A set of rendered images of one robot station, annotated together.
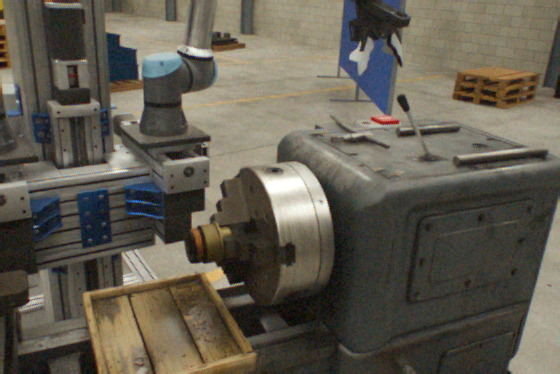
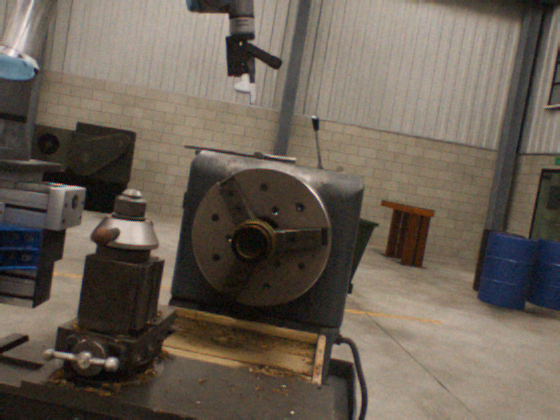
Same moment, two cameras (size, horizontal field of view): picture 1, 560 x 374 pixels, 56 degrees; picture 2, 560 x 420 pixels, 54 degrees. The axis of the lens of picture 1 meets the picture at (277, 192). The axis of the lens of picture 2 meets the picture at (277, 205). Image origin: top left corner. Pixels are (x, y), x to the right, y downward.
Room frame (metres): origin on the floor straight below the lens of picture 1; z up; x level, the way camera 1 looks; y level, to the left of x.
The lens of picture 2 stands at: (0.38, 1.08, 1.23)
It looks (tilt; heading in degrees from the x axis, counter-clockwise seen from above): 4 degrees down; 302
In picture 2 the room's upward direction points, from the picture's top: 9 degrees clockwise
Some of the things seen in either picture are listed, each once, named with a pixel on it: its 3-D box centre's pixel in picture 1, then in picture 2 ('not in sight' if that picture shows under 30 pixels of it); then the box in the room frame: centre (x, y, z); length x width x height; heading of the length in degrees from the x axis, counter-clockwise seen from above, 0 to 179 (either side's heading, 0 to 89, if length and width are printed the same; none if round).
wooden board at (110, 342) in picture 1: (163, 328); (227, 349); (0.97, 0.24, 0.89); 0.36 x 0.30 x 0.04; 26
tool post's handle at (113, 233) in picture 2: not in sight; (107, 235); (0.85, 0.67, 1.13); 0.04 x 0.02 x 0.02; 116
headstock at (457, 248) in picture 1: (406, 214); (275, 227); (1.27, -0.34, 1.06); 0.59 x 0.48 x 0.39; 116
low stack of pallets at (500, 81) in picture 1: (496, 86); not in sight; (8.52, -3.42, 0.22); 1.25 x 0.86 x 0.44; 134
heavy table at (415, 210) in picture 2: not in sight; (401, 231); (3.76, -8.62, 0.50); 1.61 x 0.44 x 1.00; 131
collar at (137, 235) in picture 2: not in sight; (126, 230); (0.87, 0.62, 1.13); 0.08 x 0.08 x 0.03
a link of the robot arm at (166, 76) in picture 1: (163, 76); (3, 83); (1.61, 0.37, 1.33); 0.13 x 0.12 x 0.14; 148
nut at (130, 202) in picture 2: not in sight; (130, 203); (0.87, 0.62, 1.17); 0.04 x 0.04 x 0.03
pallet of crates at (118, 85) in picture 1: (95, 61); not in sight; (7.80, 2.77, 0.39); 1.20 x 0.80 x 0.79; 139
